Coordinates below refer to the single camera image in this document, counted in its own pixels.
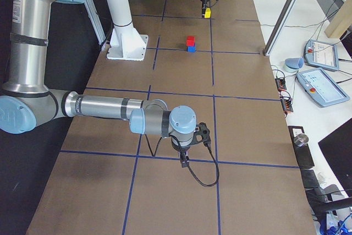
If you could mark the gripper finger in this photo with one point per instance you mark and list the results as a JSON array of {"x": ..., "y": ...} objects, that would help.
[
  {"x": 204, "y": 12},
  {"x": 184, "y": 160}
]

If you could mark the yellow wooden block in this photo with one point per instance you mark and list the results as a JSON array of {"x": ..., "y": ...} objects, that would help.
[{"x": 208, "y": 13}]

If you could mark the red wooden block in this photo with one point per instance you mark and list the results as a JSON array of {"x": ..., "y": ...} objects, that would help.
[{"x": 190, "y": 41}]

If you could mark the blue wooden block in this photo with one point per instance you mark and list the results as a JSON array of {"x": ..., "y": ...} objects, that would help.
[{"x": 191, "y": 49}]

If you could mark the tape roll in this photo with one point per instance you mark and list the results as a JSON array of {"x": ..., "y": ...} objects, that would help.
[{"x": 289, "y": 69}]

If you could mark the orange black connector box far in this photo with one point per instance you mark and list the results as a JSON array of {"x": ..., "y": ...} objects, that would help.
[{"x": 280, "y": 83}]

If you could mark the orange black connector box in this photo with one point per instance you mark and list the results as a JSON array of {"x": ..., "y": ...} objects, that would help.
[
  {"x": 280, "y": 83},
  {"x": 286, "y": 102}
]

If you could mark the blue plastic cup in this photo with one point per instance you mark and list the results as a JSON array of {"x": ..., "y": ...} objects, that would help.
[{"x": 294, "y": 63}]

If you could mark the orange black connector box near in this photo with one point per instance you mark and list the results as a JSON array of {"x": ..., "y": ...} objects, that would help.
[{"x": 286, "y": 102}]

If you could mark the metal cylinder weight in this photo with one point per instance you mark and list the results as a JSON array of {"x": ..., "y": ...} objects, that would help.
[{"x": 301, "y": 140}]

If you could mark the far teach pendant tablet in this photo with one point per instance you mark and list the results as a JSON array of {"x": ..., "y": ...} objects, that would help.
[{"x": 321, "y": 54}]

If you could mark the teach pendant tablet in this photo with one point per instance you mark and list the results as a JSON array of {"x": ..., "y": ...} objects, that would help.
[
  {"x": 321, "y": 54},
  {"x": 321, "y": 87}
]

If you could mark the black office chair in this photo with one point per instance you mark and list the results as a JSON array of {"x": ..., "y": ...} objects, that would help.
[{"x": 320, "y": 200}]

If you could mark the wooden beam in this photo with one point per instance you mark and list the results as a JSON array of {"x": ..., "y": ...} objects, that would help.
[{"x": 340, "y": 22}]

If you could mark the near teach pendant tablet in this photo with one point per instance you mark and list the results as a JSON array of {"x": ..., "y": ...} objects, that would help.
[{"x": 321, "y": 87}]

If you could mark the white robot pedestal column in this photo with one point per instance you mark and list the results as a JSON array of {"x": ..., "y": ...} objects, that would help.
[{"x": 126, "y": 43}]

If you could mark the aluminium frame post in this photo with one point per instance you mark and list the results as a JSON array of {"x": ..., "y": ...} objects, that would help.
[{"x": 288, "y": 6}]

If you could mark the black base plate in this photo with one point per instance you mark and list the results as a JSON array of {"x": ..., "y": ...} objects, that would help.
[{"x": 303, "y": 154}]

